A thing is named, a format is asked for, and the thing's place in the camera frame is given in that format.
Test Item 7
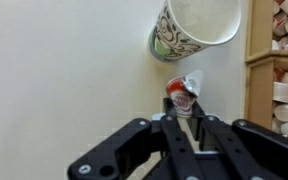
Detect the red white creamer pod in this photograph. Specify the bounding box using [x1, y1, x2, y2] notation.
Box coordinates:
[165, 69, 205, 117]

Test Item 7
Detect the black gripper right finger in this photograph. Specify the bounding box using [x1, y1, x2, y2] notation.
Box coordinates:
[192, 99, 288, 180]

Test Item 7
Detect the wooden condiment rack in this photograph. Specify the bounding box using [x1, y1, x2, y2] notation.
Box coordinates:
[243, 0, 288, 141]

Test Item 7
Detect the patterned paper cup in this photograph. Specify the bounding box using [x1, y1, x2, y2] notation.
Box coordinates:
[147, 0, 243, 63]

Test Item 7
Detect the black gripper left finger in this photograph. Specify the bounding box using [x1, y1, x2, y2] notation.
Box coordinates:
[67, 97, 198, 180]

